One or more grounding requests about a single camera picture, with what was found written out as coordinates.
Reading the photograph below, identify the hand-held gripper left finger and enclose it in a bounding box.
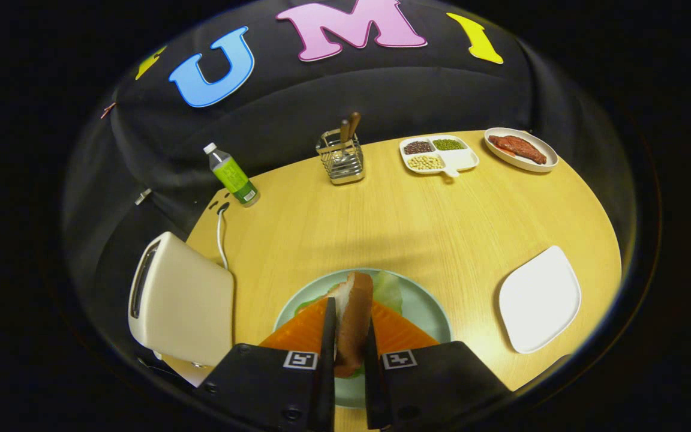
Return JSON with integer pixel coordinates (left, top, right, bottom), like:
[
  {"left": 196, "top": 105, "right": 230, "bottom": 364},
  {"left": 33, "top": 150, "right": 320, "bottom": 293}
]
[{"left": 196, "top": 297, "right": 337, "bottom": 431}]

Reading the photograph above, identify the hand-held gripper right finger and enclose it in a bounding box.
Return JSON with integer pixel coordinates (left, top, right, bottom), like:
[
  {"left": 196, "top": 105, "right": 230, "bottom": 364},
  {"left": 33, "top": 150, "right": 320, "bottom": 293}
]
[{"left": 362, "top": 300, "right": 511, "bottom": 430}]

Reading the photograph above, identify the plain white bread slice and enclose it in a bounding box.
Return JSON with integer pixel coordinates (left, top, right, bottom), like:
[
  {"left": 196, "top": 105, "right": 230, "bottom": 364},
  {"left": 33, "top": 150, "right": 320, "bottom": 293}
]
[{"left": 326, "top": 271, "right": 375, "bottom": 379}]

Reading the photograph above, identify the green lettuce leaf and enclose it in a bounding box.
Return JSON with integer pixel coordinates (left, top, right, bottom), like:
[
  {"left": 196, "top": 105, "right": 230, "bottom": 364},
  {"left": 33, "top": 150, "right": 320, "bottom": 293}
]
[{"left": 295, "top": 270, "right": 404, "bottom": 379}]

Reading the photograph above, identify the pale green round plate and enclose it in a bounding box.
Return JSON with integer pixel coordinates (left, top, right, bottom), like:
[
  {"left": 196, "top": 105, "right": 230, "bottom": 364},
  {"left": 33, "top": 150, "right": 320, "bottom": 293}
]
[{"left": 272, "top": 268, "right": 453, "bottom": 410}]

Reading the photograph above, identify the white toaster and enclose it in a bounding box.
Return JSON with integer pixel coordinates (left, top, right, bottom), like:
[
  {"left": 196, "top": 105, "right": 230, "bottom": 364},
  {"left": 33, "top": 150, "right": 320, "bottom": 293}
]
[{"left": 127, "top": 231, "right": 235, "bottom": 368}]

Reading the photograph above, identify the white square plate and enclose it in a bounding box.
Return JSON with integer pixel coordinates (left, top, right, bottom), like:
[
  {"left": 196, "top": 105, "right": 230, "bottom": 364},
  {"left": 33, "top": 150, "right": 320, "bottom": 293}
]
[{"left": 498, "top": 245, "right": 582, "bottom": 355}]

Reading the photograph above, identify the green label plastic bottle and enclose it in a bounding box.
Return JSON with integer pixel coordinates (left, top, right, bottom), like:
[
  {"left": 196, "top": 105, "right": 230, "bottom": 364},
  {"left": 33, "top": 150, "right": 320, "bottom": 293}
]
[{"left": 203, "top": 142, "right": 261, "bottom": 208}]

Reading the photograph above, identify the pile of yellow soybeans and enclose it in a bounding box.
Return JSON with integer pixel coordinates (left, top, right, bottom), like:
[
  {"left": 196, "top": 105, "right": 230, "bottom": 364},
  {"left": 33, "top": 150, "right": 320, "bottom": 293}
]
[{"left": 407, "top": 155, "right": 445, "bottom": 171}]

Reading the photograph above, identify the white divided dish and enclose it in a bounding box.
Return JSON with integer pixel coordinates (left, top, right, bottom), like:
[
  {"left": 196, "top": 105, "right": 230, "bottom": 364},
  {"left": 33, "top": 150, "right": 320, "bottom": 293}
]
[{"left": 399, "top": 134, "right": 480, "bottom": 178}]

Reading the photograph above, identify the white oval plate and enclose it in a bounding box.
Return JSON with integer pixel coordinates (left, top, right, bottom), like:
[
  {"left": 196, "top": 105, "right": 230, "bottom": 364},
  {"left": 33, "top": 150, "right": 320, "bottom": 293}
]
[{"left": 483, "top": 127, "right": 560, "bottom": 173}]

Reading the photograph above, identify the brown meat steak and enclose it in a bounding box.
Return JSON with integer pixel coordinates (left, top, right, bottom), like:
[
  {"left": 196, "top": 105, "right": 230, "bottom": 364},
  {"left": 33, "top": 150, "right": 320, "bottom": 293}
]
[{"left": 488, "top": 135, "right": 548, "bottom": 166}]

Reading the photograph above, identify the black backdrop cloth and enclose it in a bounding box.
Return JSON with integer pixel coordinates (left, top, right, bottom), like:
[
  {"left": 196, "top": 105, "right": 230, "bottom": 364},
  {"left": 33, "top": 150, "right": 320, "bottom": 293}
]
[{"left": 62, "top": 0, "right": 640, "bottom": 337}]

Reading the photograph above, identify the white toaster cable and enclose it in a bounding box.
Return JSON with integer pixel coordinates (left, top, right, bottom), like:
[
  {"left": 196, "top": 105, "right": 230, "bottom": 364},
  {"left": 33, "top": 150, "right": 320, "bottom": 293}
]
[{"left": 216, "top": 203, "right": 231, "bottom": 271}]

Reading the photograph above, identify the metal wire utensil holder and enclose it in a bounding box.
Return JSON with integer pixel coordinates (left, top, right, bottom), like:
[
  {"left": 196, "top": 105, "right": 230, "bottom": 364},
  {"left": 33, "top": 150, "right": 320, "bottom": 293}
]
[{"left": 316, "top": 129, "right": 366, "bottom": 186}]

